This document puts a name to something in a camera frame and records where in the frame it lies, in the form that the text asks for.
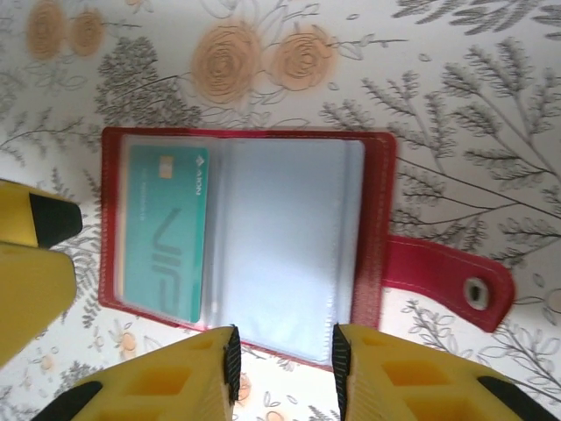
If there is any red leather card holder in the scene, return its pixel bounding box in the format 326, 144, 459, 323
99, 125, 514, 374

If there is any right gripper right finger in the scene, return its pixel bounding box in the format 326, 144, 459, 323
330, 323, 558, 421

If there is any teal credit card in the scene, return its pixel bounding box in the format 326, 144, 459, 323
122, 144, 210, 324

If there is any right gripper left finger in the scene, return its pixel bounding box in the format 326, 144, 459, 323
30, 325, 243, 421

